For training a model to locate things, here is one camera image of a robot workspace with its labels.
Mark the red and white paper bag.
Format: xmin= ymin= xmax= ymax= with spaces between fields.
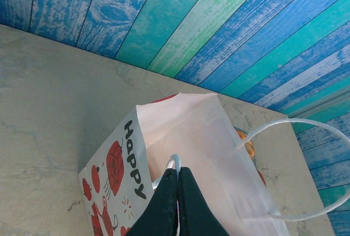
xmin=78 ymin=92 xmax=350 ymax=236

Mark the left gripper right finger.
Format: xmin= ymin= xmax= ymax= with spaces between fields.
xmin=178 ymin=166 xmax=231 ymax=236

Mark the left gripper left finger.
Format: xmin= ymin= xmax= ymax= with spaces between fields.
xmin=124 ymin=167 xmax=179 ymax=236

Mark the long many-ridged fake bread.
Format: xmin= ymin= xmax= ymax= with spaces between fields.
xmin=234 ymin=128 xmax=257 ymax=162

